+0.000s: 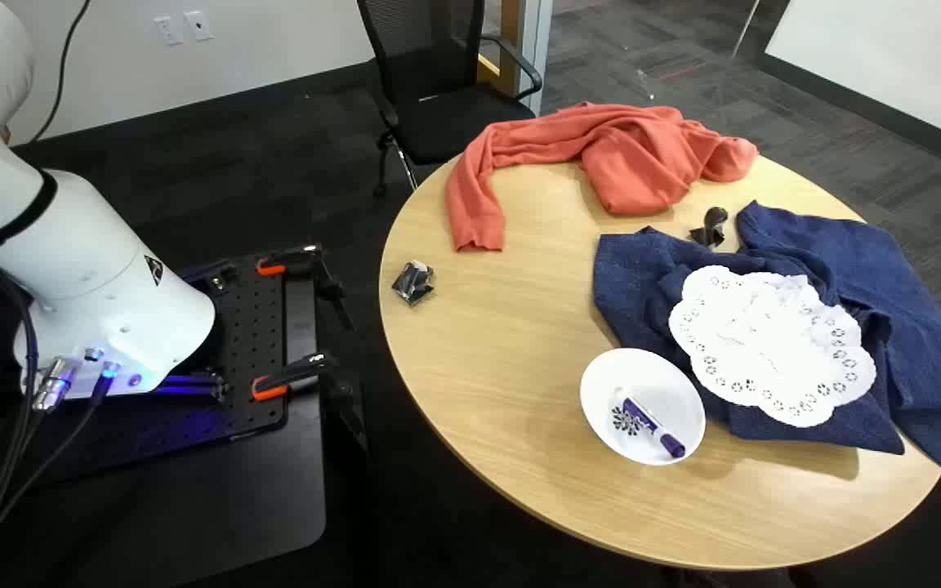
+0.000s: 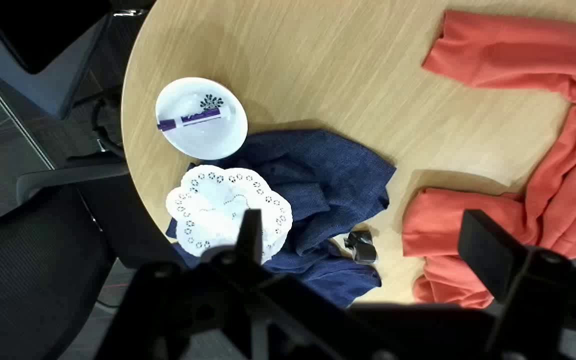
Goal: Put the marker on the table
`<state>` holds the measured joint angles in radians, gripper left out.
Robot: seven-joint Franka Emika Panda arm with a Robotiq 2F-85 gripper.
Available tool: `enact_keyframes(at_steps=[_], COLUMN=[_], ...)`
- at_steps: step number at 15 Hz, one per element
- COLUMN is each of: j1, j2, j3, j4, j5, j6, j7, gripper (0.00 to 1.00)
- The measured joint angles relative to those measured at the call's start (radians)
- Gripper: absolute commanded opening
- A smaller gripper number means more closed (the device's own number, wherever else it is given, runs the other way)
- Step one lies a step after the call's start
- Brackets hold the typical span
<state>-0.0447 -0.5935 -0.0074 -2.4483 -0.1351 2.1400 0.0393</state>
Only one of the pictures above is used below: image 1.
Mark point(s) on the yellow wooden door frame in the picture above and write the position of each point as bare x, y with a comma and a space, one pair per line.
515, 43

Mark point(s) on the black mesh office chair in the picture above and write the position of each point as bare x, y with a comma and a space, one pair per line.
433, 76

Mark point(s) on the purple marker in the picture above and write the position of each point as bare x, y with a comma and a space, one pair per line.
644, 418

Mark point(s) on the black binder clip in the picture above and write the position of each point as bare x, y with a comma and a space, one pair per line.
413, 283

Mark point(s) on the dark blue cloth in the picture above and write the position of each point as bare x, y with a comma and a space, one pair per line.
928, 348

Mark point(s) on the white wall outlet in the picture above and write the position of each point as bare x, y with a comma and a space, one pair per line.
197, 24
167, 26

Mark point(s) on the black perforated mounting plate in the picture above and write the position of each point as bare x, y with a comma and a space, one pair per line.
253, 327

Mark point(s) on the black robot stand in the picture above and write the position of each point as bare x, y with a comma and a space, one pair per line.
165, 511

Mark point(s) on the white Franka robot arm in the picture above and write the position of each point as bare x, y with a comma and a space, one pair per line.
90, 274

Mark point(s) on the small black round object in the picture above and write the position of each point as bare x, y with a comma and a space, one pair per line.
710, 226

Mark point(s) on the orange cloth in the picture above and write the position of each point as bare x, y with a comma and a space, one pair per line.
634, 164

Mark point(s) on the white paper doily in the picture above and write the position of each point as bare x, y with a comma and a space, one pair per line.
765, 337

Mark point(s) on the orange black clamp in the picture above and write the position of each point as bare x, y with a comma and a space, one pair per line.
291, 379
290, 264

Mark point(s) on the white bowl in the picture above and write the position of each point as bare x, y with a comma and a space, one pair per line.
625, 378

